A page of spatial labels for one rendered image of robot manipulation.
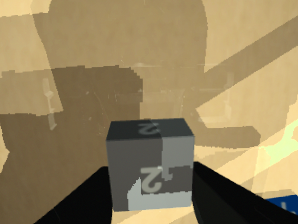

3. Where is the blue block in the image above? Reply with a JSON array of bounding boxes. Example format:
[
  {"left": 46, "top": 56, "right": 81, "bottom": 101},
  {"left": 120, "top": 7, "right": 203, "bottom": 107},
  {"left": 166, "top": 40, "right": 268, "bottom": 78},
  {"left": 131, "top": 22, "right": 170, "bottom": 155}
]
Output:
[{"left": 267, "top": 194, "right": 298, "bottom": 216}]

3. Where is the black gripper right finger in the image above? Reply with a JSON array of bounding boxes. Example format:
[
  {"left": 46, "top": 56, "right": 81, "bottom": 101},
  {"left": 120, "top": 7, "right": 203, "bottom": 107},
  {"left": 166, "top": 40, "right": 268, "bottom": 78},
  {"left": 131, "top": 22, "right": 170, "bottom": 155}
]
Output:
[{"left": 192, "top": 161, "right": 298, "bottom": 224}]

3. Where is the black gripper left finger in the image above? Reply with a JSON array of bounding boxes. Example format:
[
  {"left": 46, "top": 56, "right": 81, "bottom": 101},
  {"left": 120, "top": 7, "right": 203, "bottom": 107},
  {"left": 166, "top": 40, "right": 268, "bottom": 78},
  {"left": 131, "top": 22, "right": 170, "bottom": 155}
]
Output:
[{"left": 35, "top": 165, "right": 113, "bottom": 224}]

